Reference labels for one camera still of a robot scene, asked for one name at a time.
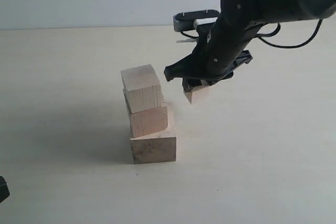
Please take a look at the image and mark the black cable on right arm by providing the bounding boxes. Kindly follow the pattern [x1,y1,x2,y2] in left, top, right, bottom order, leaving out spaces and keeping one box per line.
[256,18,323,49]

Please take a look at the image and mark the small wooden cube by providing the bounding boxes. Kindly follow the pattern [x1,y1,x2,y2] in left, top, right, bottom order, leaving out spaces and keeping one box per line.
[184,86,209,104]

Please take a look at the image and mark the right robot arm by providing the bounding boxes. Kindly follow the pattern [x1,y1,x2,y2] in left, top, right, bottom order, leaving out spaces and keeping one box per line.
[164,0,335,92]

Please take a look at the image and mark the medium wooden cube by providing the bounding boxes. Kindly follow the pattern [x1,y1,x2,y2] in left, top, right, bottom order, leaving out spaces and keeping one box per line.
[124,94,168,138]

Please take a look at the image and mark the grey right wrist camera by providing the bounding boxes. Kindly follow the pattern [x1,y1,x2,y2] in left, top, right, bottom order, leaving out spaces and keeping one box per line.
[173,9,220,32]

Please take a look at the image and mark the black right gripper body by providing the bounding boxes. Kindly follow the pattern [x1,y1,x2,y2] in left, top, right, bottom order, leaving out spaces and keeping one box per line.
[164,14,254,83]

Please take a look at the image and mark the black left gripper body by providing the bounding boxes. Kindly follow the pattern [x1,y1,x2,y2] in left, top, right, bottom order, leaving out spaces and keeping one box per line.
[0,176,10,202]

